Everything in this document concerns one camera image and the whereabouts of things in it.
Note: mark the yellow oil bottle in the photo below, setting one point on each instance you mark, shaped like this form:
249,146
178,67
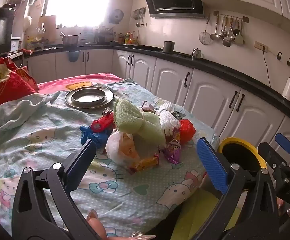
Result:
128,38

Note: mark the blue hanging basket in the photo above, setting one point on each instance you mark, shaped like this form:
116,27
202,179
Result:
73,56

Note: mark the steel cooking pot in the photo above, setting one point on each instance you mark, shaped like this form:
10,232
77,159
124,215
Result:
70,40

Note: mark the wooden cutting board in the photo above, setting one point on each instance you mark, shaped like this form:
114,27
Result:
48,30

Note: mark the blue rubber glove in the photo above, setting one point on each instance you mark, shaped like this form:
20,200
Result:
95,136

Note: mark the small metal teapot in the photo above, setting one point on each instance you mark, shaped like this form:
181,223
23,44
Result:
196,53

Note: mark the person's left hand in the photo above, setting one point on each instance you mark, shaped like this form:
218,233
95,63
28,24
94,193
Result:
96,223

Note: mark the round metal plate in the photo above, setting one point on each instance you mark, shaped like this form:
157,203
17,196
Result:
88,97

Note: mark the small dark snack wrapper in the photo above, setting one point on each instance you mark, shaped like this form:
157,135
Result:
107,111

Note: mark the red floral pillow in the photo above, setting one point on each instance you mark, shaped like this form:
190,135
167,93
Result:
2,82

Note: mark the cluster of condiment jars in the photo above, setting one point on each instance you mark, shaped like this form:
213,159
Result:
107,36

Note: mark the pale green spatula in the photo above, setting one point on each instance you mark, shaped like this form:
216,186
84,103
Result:
238,40

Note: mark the round wall fan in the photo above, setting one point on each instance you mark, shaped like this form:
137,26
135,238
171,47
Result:
116,16

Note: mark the white lower cabinets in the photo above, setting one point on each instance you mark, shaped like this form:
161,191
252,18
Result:
170,77

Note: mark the light blue cartoon blanket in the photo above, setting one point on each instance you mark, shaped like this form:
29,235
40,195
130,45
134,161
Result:
47,135

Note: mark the pink cartoon blanket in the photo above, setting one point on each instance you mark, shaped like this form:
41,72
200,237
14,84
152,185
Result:
57,85

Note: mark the white plastic bag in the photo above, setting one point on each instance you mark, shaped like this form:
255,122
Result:
115,150

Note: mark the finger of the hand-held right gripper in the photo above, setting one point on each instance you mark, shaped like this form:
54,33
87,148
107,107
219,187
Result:
285,141
268,153

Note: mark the small hanging utensil rack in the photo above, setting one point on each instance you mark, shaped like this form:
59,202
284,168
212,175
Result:
139,15

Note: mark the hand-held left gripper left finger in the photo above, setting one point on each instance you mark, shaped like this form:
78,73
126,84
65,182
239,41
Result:
82,160

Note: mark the red cylinder can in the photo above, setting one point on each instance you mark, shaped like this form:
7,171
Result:
101,123

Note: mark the metal mug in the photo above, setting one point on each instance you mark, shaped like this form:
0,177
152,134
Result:
168,47

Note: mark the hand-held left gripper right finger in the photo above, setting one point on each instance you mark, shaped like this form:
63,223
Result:
212,165

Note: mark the metal ladle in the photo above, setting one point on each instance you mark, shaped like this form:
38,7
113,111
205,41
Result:
223,33
226,42
213,36
235,32

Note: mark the orange snack wrapper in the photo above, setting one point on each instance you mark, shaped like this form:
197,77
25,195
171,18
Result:
145,163

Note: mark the yellow rimmed black bin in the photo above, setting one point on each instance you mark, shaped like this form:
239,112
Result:
242,155

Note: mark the black kitchen countertop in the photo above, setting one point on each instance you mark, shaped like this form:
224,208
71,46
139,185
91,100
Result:
235,77

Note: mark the person's right hand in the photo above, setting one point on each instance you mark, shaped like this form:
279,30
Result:
282,207

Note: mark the red patterned pillow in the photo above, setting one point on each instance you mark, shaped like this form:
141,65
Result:
26,76

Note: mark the green knit cloth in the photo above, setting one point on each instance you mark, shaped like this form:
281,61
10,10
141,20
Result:
130,117

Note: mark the beige wall outlet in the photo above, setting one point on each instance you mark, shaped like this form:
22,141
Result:
261,46

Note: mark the purple snack wrapper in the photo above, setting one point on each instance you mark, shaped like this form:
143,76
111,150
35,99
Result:
171,152

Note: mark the bright kitchen window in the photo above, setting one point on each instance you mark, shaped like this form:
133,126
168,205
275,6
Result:
77,2

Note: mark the white container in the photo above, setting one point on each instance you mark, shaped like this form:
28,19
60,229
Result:
15,45

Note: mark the metal mesh strainer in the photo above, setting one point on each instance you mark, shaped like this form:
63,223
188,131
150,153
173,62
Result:
205,38

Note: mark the person's green clothing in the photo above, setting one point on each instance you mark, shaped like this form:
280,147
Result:
200,212

